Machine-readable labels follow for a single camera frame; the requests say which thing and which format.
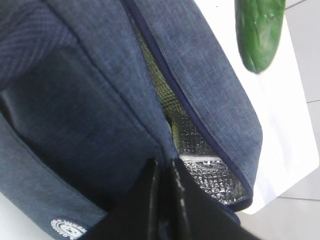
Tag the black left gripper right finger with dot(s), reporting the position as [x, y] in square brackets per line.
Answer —
[199, 216]

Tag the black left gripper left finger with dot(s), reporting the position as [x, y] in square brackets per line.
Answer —
[136, 217]

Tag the navy blue lunch bag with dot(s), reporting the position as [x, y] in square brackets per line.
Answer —
[88, 89]

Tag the green cucumber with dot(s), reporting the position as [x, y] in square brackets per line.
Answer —
[258, 27]

